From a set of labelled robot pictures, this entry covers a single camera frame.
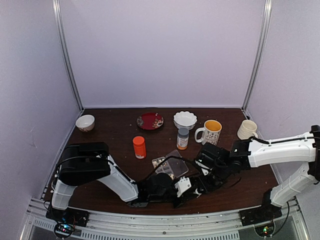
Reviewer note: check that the right aluminium frame post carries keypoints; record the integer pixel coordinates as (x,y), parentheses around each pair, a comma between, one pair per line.
(264,30)

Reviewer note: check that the left aluminium frame post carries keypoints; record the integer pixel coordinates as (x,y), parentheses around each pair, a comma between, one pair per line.
(65,53)

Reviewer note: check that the floral mug yellow inside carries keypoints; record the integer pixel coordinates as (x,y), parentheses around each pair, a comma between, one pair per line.
(209,133)

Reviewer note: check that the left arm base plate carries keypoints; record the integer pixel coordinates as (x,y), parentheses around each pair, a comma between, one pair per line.
(69,216)

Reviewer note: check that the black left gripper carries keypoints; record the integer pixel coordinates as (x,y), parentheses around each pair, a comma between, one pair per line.
(185,197)

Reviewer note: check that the small white dropper bottle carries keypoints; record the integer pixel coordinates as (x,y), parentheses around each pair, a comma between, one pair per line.
(197,192)

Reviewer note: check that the aluminium front rail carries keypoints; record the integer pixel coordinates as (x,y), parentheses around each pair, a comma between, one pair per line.
(225,225)

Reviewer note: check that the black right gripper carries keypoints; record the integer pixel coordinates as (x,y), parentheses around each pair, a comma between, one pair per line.
(209,187)

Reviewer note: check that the white ceramic bowl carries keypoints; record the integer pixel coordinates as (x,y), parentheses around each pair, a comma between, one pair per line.
(85,123)

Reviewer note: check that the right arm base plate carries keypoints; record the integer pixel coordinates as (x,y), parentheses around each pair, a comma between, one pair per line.
(259,214)

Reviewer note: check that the grey cap pill bottle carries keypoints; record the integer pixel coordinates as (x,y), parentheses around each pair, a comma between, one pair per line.
(182,138)

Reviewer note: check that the red floral plate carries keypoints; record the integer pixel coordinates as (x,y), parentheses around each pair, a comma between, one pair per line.
(150,121)

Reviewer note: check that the white scalloped bowl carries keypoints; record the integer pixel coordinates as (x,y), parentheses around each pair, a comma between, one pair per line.
(185,119)

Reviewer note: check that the orange pill bottle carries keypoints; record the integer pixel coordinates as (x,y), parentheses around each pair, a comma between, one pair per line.
(139,146)

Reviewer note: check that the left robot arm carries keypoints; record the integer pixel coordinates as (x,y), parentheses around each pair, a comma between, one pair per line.
(84,163)

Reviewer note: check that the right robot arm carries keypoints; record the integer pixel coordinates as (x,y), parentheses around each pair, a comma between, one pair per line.
(305,148)

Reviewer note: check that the cream ribbed mug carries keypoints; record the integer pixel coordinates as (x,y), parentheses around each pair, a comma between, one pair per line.
(247,129)

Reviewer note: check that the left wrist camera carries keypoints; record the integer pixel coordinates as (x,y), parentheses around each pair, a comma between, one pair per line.
(182,185)

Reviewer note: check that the aluminium frame post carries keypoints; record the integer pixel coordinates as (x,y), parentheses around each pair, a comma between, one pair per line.
(65,53)
(264,30)

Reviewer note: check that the clear plastic pill organizer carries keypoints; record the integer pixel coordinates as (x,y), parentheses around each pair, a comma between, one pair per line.
(173,167)

